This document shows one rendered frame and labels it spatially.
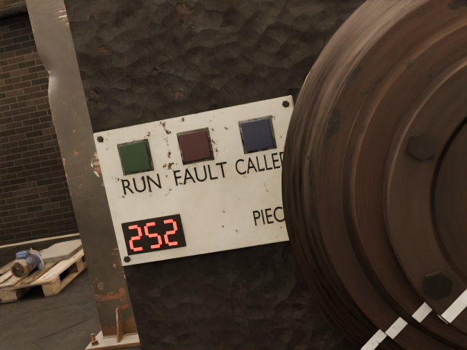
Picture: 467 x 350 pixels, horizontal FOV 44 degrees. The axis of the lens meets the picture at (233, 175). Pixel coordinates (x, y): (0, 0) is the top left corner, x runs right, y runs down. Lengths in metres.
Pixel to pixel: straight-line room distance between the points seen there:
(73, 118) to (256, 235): 2.71
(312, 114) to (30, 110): 6.96
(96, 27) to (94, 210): 2.68
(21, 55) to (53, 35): 4.09
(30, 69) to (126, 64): 6.70
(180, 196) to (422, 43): 0.36
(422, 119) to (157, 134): 0.36
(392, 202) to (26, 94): 7.08
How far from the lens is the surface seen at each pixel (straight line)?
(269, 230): 0.75
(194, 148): 0.74
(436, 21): 0.59
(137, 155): 0.75
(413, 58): 0.56
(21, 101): 7.53
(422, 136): 0.51
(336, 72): 0.59
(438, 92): 0.52
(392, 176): 0.52
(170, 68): 0.76
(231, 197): 0.74
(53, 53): 3.44
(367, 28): 0.59
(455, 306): 0.55
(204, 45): 0.76
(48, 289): 4.98
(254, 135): 0.72
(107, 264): 3.48
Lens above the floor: 1.25
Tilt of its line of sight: 7 degrees down
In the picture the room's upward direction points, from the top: 11 degrees counter-clockwise
